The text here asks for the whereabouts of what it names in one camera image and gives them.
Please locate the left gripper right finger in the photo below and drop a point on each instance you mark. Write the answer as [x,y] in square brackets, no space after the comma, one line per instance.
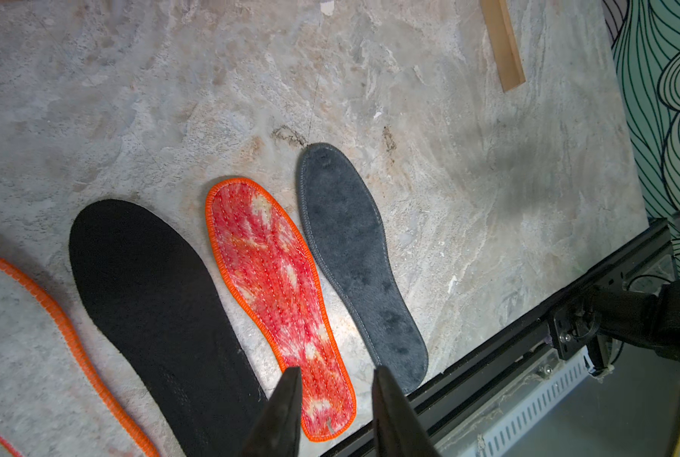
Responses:
[396,428]

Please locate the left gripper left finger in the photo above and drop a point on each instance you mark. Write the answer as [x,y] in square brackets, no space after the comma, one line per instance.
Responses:
[278,430]

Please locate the black insole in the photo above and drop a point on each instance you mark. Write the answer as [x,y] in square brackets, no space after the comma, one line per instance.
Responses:
[149,292]

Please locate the red patterned insole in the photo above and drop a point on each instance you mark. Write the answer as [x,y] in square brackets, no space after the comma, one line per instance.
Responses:
[270,272]
[52,401]

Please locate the grey insole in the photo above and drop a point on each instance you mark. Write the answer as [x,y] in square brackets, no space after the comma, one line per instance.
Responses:
[344,230]

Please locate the red patterned insole front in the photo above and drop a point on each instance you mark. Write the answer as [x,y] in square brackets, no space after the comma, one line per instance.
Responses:
[52,401]

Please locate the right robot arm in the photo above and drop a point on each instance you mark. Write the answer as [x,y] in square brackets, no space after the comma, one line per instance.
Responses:
[641,319]

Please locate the white slotted cable duct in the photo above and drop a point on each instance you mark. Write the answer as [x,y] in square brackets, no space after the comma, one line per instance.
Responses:
[500,423]

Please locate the wooden clothes rack frame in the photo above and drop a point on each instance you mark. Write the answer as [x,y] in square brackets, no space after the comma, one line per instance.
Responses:
[503,43]

